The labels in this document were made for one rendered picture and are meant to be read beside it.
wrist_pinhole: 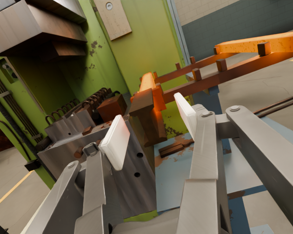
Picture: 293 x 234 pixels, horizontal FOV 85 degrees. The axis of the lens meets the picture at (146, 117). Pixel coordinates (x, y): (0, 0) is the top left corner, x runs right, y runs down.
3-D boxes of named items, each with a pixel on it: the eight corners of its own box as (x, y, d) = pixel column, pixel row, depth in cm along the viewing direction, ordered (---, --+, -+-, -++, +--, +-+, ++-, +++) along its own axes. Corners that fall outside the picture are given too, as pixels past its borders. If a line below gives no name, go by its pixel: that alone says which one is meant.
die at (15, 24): (43, 32, 50) (23, -2, 47) (-8, 56, 53) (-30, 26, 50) (88, 42, 89) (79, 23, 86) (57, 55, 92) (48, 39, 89)
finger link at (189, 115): (186, 115, 12) (196, 112, 12) (173, 94, 19) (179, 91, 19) (196, 146, 13) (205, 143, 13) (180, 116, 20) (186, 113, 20)
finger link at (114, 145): (122, 170, 14) (115, 172, 14) (130, 133, 21) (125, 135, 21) (107, 143, 13) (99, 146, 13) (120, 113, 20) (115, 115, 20)
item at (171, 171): (349, 169, 31) (350, 161, 31) (159, 217, 38) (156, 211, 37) (256, 114, 59) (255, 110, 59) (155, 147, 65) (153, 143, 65)
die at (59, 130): (96, 126, 62) (85, 107, 59) (52, 142, 65) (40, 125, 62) (115, 98, 101) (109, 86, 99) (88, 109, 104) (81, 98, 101)
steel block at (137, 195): (169, 206, 70) (128, 119, 55) (93, 227, 75) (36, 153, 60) (159, 141, 122) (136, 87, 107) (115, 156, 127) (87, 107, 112)
